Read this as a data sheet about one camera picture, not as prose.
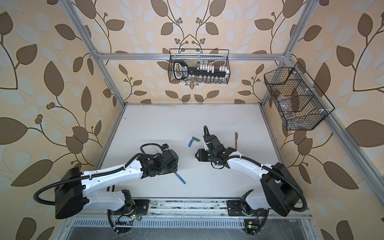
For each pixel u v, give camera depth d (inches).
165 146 29.5
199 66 31.8
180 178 33.2
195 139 39.1
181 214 29.0
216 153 25.7
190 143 38.9
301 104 28.9
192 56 35.7
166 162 24.1
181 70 33.2
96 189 17.8
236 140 39.3
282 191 16.5
